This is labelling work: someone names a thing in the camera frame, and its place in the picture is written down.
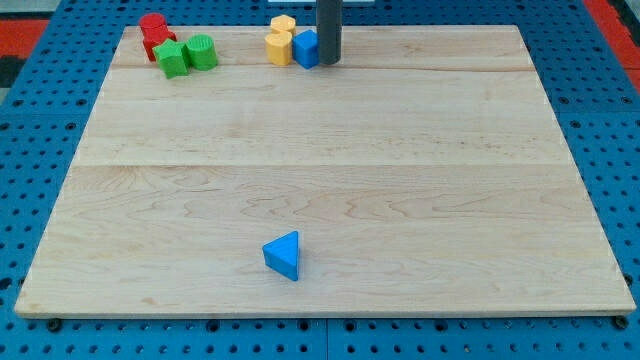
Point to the blue triangle block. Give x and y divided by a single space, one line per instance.
282 255

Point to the yellow heart block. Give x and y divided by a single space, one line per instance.
278 48

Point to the light wooden board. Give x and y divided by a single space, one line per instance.
426 174

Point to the blue cube block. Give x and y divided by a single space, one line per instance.
305 49

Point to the yellow hexagon block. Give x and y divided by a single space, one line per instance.
283 24

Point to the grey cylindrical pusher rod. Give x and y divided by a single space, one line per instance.
329 30

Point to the green cylinder block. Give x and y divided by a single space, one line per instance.
202 53

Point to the green star block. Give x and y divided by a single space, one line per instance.
172 58

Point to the red star block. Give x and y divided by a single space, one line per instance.
153 37

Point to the red cylinder block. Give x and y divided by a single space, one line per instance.
152 22

